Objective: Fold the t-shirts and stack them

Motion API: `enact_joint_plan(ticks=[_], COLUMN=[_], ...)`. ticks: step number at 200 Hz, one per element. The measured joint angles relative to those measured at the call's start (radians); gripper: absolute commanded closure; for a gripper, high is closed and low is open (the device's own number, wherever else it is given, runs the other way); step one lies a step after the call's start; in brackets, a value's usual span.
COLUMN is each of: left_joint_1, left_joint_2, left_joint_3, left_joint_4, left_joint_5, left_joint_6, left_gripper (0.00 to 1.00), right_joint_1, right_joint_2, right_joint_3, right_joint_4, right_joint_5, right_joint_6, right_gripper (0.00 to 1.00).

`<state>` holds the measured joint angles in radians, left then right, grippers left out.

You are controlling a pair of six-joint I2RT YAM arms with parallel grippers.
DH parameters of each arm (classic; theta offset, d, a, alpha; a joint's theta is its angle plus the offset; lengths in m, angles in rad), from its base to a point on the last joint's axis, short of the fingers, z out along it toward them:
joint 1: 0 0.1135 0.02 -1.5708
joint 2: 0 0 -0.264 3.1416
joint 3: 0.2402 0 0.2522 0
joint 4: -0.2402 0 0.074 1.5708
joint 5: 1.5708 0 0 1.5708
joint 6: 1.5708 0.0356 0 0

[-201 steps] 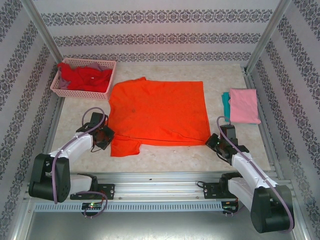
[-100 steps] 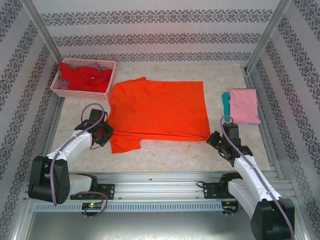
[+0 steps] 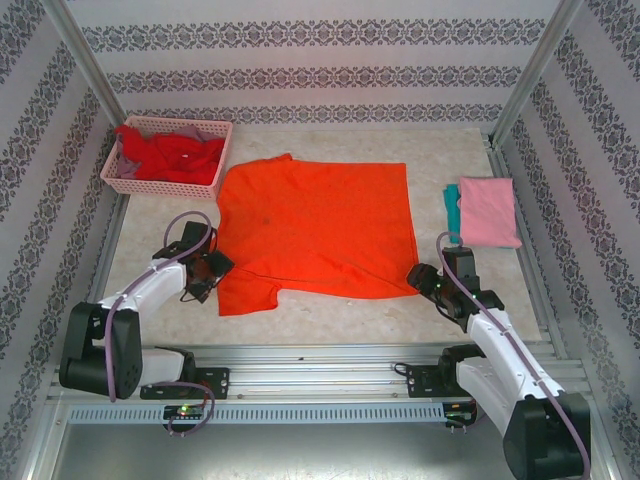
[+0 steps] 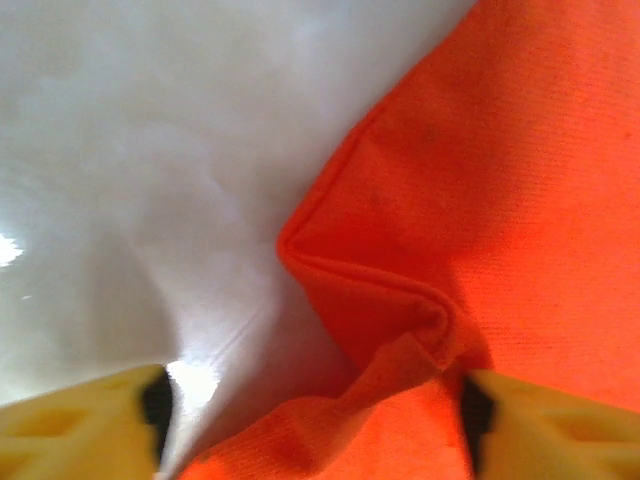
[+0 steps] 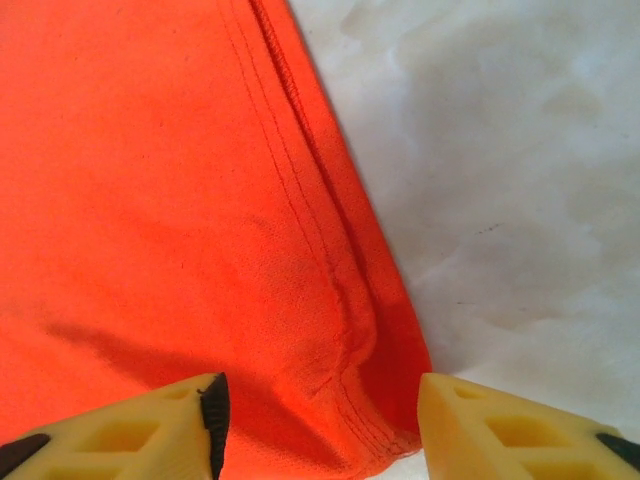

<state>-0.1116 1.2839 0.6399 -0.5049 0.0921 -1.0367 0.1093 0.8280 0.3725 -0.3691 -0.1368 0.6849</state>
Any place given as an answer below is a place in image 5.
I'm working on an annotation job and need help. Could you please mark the orange t-shirt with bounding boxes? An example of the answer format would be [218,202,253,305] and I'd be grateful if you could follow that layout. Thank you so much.
[0,0,434,480]

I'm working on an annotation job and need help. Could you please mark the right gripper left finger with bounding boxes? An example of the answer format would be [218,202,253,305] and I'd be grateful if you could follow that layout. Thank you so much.
[0,371,231,480]

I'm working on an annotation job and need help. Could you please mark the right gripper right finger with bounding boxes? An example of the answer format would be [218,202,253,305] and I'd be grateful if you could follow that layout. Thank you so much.
[417,372,640,480]

